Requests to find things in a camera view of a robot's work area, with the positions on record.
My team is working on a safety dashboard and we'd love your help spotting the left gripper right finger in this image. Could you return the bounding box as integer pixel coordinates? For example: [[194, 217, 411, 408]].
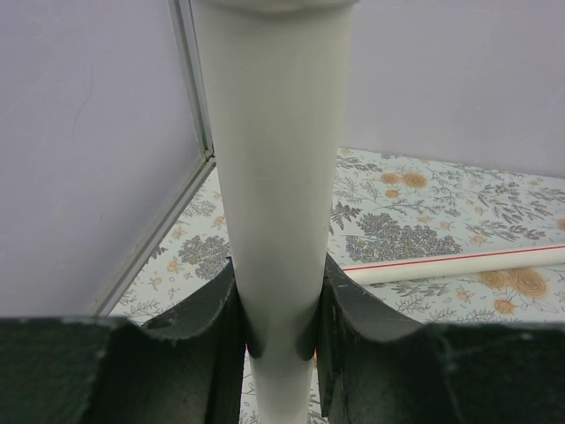
[[316, 259, 564, 423]]

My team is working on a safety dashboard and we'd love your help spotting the aluminium frame profile left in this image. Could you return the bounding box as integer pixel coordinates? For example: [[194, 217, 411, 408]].
[[87, 1, 214, 315]]

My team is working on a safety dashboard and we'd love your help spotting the white PVC pipe frame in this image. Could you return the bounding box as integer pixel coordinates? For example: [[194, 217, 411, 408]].
[[192, 1, 564, 423]]

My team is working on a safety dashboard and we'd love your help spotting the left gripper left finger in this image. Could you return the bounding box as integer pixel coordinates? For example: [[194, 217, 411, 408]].
[[1, 264, 245, 423]]

